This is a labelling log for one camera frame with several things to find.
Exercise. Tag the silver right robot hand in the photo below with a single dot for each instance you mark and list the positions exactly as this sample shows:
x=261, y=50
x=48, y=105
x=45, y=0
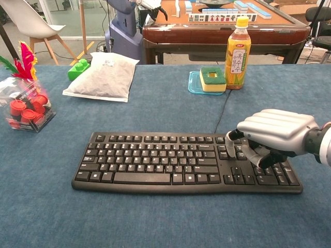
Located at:
x=276, y=129

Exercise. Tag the black Logitech keyboard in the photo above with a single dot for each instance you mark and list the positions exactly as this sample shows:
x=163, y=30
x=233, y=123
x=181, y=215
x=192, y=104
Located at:
x=165, y=165

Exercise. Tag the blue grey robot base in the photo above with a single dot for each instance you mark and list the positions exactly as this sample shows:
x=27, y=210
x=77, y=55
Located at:
x=125, y=31

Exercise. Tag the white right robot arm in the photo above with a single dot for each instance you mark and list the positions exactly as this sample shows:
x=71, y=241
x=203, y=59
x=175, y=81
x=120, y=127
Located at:
x=323, y=144

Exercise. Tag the yellow-capped corn tea bottle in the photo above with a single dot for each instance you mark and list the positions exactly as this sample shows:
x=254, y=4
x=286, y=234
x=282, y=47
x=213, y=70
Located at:
x=237, y=62

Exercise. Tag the yellow green scrub sponge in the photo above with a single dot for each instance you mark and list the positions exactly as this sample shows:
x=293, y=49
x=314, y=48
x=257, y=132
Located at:
x=212, y=80

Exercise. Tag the white plastic crate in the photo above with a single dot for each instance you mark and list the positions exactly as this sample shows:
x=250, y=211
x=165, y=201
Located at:
x=314, y=53

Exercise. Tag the clear teal container lid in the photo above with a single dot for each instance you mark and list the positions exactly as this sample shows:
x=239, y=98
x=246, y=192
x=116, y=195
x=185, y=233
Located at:
x=194, y=84

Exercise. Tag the black office chair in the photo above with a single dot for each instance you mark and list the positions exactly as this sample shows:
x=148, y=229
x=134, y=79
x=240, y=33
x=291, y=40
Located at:
x=319, y=23

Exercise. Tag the brown mahjong table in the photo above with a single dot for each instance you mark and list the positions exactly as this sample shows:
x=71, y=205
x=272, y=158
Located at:
x=207, y=33

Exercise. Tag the row of mahjong tiles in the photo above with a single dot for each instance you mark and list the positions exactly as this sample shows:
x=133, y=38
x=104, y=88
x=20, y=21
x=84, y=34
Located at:
x=222, y=17

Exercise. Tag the grey filled pillow bag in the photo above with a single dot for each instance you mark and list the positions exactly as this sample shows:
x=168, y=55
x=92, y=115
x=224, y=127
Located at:
x=103, y=77

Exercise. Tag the green toy building block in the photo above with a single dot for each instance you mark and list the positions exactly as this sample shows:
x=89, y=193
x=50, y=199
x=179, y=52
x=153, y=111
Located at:
x=77, y=69

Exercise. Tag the wooden pole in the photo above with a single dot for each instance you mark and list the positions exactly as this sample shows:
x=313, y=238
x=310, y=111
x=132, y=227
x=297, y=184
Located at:
x=83, y=25

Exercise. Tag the clear box of shuttlecocks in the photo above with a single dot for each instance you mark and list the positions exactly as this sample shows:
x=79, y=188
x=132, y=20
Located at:
x=26, y=108

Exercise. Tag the pink feather shuttlecock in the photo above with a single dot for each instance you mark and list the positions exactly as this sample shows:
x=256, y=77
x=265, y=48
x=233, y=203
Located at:
x=26, y=62

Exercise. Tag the white chair wooden legs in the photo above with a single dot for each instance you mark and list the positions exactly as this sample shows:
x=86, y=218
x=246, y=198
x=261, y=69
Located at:
x=33, y=20

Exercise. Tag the green feather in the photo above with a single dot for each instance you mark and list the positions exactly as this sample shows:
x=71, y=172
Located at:
x=7, y=65

